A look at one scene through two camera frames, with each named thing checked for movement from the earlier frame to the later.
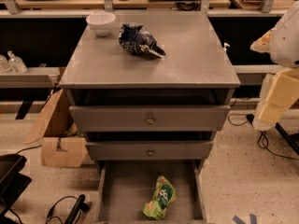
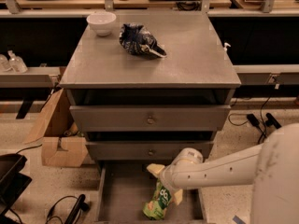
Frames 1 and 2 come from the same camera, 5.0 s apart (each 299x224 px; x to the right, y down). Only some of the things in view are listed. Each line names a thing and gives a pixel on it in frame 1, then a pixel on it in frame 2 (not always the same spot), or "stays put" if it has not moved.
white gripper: (286, 42) to (166, 175)
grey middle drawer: (151, 150) stays put
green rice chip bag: (165, 194) stays put
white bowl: (101, 21) stays put
